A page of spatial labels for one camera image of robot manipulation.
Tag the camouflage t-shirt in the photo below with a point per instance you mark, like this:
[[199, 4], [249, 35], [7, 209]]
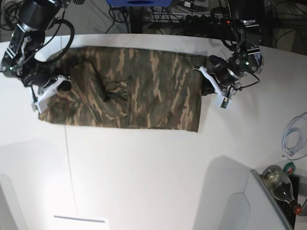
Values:
[[129, 88]]

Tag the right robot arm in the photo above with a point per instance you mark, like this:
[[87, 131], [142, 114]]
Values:
[[36, 17]]

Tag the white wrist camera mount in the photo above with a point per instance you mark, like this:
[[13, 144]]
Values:
[[223, 97], [39, 102]]

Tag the blue bin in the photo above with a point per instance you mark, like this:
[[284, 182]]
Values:
[[139, 3]]

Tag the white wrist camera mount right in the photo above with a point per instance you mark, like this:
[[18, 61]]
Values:
[[39, 102]]

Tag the green tape roll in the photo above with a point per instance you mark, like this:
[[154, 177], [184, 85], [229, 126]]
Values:
[[289, 168]]

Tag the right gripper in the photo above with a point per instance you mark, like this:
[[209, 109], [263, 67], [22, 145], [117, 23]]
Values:
[[44, 76]]

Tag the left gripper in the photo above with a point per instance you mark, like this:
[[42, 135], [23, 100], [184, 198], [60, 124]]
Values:
[[226, 73]]

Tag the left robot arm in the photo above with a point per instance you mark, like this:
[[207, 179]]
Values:
[[238, 27]]

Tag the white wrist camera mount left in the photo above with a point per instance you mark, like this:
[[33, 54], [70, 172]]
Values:
[[223, 97]]

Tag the clear plastic bottle red cap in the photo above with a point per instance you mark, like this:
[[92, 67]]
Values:
[[280, 186]]

